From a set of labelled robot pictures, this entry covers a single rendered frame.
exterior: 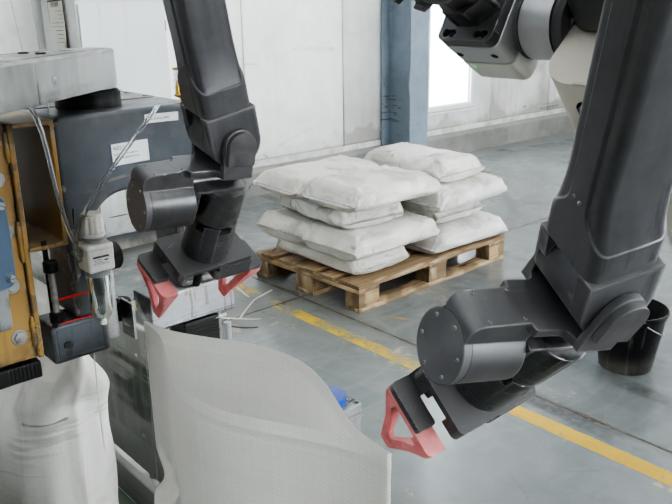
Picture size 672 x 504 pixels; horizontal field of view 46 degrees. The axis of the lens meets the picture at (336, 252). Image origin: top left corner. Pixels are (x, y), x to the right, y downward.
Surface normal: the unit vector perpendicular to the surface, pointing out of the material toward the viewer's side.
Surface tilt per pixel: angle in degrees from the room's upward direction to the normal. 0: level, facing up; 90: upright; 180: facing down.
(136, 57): 90
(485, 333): 119
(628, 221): 111
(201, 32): 102
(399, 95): 90
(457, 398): 45
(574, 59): 40
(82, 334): 90
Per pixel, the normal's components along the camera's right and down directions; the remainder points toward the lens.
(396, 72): -0.75, 0.22
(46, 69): 0.99, 0.04
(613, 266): 0.29, 0.72
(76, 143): 0.66, 0.22
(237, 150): 0.56, 0.43
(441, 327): -0.87, -0.01
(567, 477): -0.02, -0.95
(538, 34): -0.73, 0.41
